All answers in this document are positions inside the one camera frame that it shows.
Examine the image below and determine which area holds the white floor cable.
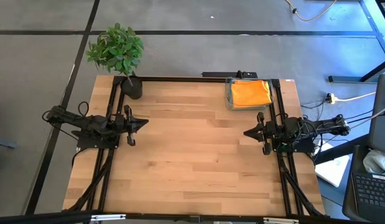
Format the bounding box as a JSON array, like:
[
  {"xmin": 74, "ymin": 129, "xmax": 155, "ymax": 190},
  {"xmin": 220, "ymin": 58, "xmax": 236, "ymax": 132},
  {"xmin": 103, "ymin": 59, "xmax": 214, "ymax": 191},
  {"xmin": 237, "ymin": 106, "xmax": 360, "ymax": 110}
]
[{"xmin": 335, "ymin": 91, "xmax": 377, "ymax": 103}]

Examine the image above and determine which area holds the black aluminium table frame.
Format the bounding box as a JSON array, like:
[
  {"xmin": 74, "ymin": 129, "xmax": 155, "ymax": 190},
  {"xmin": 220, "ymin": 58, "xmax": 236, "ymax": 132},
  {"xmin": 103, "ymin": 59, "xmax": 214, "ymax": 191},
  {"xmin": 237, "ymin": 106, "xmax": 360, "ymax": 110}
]
[{"xmin": 63, "ymin": 75, "xmax": 330, "ymax": 218}]

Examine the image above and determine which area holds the black desk frame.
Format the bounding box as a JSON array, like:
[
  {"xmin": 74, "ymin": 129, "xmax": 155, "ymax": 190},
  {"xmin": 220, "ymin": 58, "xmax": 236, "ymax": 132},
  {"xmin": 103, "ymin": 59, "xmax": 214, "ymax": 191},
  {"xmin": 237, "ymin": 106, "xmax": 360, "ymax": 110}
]
[{"xmin": 328, "ymin": 57, "xmax": 385, "ymax": 84}]

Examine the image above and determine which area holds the pale crumpled cloth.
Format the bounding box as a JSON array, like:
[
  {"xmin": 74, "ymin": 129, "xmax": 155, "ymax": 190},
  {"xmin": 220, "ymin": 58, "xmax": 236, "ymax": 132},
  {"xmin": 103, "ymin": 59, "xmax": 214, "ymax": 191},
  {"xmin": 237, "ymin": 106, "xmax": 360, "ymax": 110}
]
[{"xmin": 362, "ymin": 149, "xmax": 385, "ymax": 177}]

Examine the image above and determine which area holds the yellow white power plug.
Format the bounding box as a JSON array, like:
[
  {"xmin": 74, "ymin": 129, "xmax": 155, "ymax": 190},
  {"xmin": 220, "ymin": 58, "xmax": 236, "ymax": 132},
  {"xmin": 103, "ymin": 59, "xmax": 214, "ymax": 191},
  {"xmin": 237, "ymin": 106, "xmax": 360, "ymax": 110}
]
[{"xmin": 325, "ymin": 92, "xmax": 339, "ymax": 105}]

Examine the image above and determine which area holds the black floor cable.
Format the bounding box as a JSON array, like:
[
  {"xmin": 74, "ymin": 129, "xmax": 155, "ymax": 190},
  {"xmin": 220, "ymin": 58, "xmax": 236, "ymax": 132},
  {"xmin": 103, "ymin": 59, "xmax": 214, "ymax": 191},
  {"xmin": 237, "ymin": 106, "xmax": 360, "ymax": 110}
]
[{"xmin": 318, "ymin": 108, "xmax": 375, "ymax": 133}]

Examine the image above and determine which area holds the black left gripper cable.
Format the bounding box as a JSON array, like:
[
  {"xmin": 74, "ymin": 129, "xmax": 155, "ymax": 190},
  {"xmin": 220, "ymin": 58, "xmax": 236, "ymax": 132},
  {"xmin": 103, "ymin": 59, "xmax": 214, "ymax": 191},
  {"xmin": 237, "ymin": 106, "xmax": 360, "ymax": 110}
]
[{"xmin": 77, "ymin": 101, "xmax": 90, "ymax": 118}]

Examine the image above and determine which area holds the yellow floor cable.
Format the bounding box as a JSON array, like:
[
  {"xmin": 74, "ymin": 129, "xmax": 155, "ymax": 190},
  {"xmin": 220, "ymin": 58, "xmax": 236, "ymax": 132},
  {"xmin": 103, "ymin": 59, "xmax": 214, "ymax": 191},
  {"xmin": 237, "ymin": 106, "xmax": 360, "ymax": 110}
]
[{"xmin": 284, "ymin": 0, "xmax": 338, "ymax": 22}]

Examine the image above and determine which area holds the black plant pot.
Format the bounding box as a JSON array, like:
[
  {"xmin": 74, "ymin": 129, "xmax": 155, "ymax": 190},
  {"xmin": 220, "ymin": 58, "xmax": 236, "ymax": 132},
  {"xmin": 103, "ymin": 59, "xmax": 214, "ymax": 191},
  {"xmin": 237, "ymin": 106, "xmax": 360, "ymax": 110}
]
[{"xmin": 120, "ymin": 75, "xmax": 144, "ymax": 100}]

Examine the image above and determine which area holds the grey flat monitor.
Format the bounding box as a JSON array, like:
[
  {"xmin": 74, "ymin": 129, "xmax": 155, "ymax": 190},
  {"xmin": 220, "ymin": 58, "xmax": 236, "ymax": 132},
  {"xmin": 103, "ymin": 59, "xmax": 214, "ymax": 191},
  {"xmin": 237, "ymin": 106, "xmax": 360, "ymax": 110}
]
[{"xmin": 367, "ymin": 73, "xmax": 385, "ymax": 156}]

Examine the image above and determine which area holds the clear plastic bin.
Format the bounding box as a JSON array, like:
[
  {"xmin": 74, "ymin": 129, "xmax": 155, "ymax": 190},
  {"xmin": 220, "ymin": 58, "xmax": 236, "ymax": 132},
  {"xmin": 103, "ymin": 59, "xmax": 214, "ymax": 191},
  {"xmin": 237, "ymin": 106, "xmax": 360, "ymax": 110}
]
[{"xmin": 224, "ymin": 76, "xmax": 276, "ymax": 111}]

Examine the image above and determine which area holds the black bar behind table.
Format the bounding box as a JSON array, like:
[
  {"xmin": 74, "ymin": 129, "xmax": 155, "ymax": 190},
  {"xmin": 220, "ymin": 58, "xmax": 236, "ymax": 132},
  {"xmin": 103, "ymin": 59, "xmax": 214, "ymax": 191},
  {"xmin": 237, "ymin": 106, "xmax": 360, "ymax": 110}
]
[{"xmin": 201, "ymin": 70, "xmax": 259, "ymax": 79}]

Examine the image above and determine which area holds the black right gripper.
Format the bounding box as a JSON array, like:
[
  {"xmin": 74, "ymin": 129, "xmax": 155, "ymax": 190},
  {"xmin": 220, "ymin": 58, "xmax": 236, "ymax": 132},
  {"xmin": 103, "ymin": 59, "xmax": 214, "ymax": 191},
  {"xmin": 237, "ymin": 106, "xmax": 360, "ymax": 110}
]
[{"xmin": 243, "ymin": 111, "xmax": 286, "ymax": 156}]

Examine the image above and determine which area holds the dark grey floor object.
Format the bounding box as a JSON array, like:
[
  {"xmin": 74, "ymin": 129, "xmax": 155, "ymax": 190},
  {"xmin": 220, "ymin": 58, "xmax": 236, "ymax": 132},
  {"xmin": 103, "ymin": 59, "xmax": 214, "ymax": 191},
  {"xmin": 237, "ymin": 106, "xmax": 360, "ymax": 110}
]
[{"xmin": 0, "ymin": 138, "xmax": 18, "ymax": 151}]

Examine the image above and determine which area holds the orange microfiber towel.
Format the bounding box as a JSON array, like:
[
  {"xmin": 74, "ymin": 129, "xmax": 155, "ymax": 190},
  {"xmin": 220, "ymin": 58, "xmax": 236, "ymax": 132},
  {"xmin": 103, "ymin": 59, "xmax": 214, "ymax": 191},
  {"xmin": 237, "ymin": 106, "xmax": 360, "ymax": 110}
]
[{"xmin": 231, "ymin": 80, "xmax": 273, "ymax": 109}]

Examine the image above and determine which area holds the black overhead crossbeam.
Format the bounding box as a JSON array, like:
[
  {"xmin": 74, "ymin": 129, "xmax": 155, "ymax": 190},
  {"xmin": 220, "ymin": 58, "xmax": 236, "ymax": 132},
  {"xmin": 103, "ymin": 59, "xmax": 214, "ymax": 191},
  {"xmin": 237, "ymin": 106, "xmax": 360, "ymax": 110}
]
[{"xmin": 0, "ymin": 210, "xmax": 385, "ymax": 224}]

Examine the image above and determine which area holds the grey floor cable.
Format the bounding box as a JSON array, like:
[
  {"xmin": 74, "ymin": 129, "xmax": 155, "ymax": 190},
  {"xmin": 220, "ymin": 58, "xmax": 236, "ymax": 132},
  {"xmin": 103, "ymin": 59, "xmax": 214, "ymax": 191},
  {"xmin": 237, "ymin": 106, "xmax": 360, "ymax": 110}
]
[{"xmin": 322, "ymin": 104, "xmax": 385, "ymax": 144}]

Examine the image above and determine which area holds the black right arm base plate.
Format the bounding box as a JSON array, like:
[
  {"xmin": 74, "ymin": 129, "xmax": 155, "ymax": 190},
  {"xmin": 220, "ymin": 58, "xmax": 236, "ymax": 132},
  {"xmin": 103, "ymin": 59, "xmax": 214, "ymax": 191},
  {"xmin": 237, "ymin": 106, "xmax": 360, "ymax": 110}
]
[{"xmin": 271, "ymin": 129, "xmax": 319, "ymax": 155}]

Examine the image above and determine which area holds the green artificial plant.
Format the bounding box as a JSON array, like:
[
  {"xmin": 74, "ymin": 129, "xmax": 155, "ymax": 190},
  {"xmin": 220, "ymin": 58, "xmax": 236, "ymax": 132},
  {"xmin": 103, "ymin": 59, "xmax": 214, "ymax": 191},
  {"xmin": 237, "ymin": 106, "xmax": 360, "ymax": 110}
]
[{"xmin": 85, "ymin": 22, "xmax": 146, "ymax": 85}]

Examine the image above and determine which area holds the black laptop keyboard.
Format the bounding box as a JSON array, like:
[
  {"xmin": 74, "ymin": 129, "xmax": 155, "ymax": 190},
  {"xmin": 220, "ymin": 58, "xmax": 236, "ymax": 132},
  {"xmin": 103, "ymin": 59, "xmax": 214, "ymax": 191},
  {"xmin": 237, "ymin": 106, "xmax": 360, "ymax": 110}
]
[{"xmin": 343, "ymin": 144, "xmax": 385, "ymax": 223}]

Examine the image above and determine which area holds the white flat box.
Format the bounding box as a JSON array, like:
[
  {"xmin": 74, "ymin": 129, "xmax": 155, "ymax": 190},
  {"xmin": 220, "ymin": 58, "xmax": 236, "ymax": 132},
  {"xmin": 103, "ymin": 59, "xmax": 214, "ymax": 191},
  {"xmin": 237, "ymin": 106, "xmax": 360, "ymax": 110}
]
[{"xmin": 314, "ymin": 141, "xmax": 351, "ymax": 189}]

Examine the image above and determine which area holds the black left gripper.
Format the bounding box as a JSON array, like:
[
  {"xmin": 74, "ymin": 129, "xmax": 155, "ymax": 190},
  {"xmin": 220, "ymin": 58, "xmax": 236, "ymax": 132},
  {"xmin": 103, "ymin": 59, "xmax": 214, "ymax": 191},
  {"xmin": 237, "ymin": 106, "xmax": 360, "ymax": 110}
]
[{"xmin": 113, "ymin": 105, "xmax": 149, "ymax": 147}]

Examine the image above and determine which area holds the silver metal bracket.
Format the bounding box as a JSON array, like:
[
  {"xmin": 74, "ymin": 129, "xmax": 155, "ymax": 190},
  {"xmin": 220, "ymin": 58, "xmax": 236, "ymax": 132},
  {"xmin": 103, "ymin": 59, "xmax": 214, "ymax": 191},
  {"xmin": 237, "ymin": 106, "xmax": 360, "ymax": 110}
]
[
  {"xmin": 262, "ymin": 217, "xmax": 300, "ymax": 224},
  {"xmin": 90, "ymin": 213, "xmax": 127, "ymax": 222}
]

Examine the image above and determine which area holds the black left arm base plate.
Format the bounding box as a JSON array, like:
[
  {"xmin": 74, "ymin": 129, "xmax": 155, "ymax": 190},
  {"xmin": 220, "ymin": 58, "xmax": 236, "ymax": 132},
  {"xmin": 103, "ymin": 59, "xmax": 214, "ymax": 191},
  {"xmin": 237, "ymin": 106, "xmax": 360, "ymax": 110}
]
[{"xmin": 71, "ymin": 123, "xmax": 121, "ymax": 149}]

